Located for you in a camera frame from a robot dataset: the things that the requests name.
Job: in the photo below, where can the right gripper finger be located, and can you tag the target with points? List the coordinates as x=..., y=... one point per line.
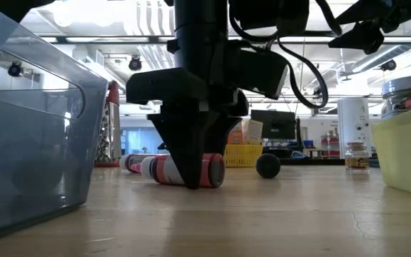
x=360, y=38
x=360, y=13

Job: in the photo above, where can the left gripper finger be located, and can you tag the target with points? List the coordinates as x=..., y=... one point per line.
x=189, y=150
x=223, y=132

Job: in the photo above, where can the yellow carton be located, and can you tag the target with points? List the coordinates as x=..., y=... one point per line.
x=254, y=132

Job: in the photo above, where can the red bottle with white label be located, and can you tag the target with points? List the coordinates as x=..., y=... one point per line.
x=212, y=171

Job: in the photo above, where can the red bottle with conical cap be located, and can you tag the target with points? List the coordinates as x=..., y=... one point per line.
x=130, y=161

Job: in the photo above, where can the glass jar with white lid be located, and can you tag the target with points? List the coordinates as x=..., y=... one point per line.
x=405, y=87

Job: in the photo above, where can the yellow translucent plastic bin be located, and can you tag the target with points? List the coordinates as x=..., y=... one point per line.
x=405, y=153

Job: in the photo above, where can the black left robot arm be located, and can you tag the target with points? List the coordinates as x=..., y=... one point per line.
x=200, y=35

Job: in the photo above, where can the yellow mesh basket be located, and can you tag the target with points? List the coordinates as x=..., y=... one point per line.
x=244, y=155

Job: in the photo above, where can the black ceiling spotlight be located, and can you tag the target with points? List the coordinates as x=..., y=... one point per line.
x=14, y=69
x=389, y=65
x=135, y=64

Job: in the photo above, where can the black desk monitor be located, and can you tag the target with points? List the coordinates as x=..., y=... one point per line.
x=273, y=126

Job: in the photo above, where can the dark purple bottle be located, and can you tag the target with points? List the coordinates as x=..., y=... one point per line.
x=268, y=166

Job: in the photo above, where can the white round column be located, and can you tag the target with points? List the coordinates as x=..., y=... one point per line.
x=353, y=125

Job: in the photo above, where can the black overhead light bar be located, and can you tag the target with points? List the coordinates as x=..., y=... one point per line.
x=102, y=39

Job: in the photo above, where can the red storage shelf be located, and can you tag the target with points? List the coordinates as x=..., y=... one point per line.
x=329, y=144

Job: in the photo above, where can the dark blue sofa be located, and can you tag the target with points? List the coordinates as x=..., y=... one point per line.
x=375, y=162

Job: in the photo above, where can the grey translucent plastic bin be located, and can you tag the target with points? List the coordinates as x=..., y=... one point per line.
x=30, y=160

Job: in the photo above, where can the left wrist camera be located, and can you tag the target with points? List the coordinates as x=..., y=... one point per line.
x=259, y=68

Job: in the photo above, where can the black aluminium table frame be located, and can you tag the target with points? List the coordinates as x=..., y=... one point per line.
x=305, y=161

